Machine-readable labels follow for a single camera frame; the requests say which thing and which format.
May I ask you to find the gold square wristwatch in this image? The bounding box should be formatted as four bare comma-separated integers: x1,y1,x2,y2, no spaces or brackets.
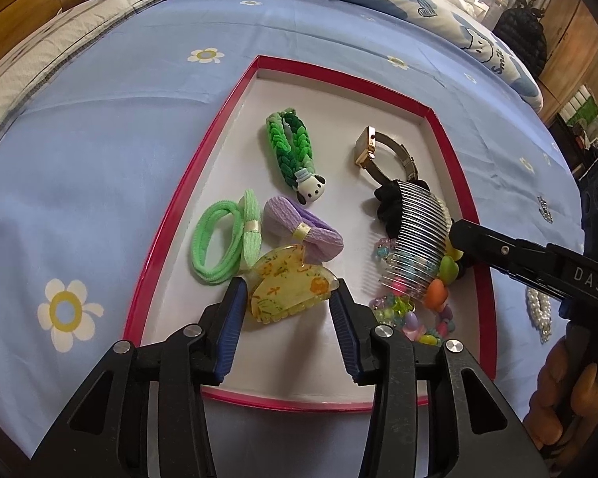
353,125,419,186

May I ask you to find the pastel plastic chain bracelet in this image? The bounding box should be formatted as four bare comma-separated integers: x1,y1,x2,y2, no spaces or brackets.
369,237,413,327

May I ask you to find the black velvet scrunchie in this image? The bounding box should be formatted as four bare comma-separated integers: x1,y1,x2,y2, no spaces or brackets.
375,179,402,239

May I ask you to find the blue flower bed sheet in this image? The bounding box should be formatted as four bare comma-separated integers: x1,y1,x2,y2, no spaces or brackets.
0,0,583,466

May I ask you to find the silver chain necklace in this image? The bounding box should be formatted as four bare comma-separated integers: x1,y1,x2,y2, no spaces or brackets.
535,194,554,225

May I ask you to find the clear comb with colourful beads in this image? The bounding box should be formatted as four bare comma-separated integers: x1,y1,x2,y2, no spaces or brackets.
377,180,462,313

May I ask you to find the purple bow hair tie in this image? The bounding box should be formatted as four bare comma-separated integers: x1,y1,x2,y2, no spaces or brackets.
262,196,346,264

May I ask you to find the colourful bead charm bracelet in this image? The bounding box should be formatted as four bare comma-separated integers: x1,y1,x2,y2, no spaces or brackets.
400,305,457,348

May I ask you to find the yellow floral hair claw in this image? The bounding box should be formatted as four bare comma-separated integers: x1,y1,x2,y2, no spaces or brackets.
245,244,339,325

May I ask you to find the white pearl bracelet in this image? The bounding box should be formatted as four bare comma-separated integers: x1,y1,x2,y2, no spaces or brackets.
525,285,554,345

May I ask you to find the wooden wardrobe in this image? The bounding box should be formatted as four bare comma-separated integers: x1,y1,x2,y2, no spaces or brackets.
538,0,598,125

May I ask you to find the person's right hand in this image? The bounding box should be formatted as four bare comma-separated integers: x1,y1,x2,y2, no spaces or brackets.
523,338,598,472

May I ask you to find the green braided keychain with puppy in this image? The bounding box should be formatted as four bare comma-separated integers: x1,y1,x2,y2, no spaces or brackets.
266,108,326,205

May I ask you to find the green bow hair tie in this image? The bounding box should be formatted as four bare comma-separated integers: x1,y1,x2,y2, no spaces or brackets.
190,188,264,287

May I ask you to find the red shallow tray box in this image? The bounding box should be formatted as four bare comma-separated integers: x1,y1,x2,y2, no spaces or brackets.
122,55,498,413

